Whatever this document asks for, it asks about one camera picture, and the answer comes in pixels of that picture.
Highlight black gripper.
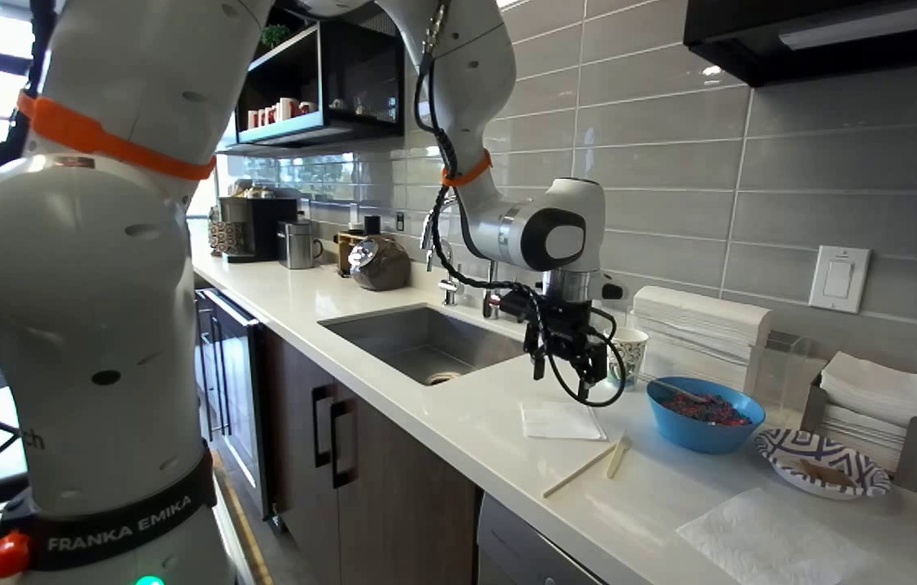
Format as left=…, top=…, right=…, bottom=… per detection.
left=524, top=295, right=614, bottom=404

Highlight small white tissue paper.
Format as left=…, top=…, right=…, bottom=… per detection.
left=516, top=397, right=612, bottom=446

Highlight black coffee machine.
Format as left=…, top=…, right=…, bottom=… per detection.
left=209, top=190, right=301, bottom=266

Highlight tall chrome faucet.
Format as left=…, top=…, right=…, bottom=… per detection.
left=421, top=190, right=516, bottom=323

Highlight short wooden stick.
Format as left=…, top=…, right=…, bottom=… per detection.
left=605, top=429, right=634, bottom=485

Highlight long wooden stick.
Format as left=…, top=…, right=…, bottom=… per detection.
left=539, top=438, right=624, bottom=500

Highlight small chrome faucet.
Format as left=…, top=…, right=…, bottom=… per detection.
left=423, top=236, right=473, bottom=309

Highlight white paper towel dispenser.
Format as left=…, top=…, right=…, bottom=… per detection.
left=627, top=282, right=777, bottom=397

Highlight stainless steel sink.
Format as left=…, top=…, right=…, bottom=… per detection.
left=314, top=303, right=533, bottom=388

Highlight red snacks in bowl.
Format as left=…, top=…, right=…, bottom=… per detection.
left=661, top=385, right=751, bottom=429

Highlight blue plastic bowl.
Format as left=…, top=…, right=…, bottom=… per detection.
left=643, top=374, right=772, bottom=457

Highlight brown bag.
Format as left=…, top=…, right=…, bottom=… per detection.
left=336, top=227, right=415, bottom=295

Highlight brown wooden base cabinet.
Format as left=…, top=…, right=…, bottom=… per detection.
left=257, top=323, right=605, bottom=585

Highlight large white paper towel sheet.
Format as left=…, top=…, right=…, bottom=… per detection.
left=673, top=479, right=891, bottom=585

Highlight patterned paper plate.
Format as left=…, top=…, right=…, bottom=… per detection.
left=754, top=425, right=899, bottom=502

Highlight metal canister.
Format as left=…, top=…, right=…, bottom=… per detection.
left=280, top=216, right=327, bottom=274

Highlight white napkin stack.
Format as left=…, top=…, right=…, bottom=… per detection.
left=812, top=346, right=917, bottom=475

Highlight black built-in dishwasher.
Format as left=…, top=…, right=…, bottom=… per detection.
left=191, top=282, right=278, bottom=520

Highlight red cups on shelf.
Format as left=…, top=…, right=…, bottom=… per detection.
left=244, top=95, right=323, bottom=132

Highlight black range hood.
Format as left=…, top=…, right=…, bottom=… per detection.
left=680, top=0, right=917, bottom=91

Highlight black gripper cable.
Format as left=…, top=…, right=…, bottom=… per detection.
left=409, top=0, right=630, bottom=411

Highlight black cabinet handle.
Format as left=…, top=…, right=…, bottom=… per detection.
left=325, top=397, right=362, bottom=489
left=310, top=381, right=338, bottom=472

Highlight white light switch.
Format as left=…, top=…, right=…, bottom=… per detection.
left=808, top=244, right=874, bottom=314

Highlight black wall shelf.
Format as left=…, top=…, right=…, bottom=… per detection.
left=215, top=6, right=409, bottom=156

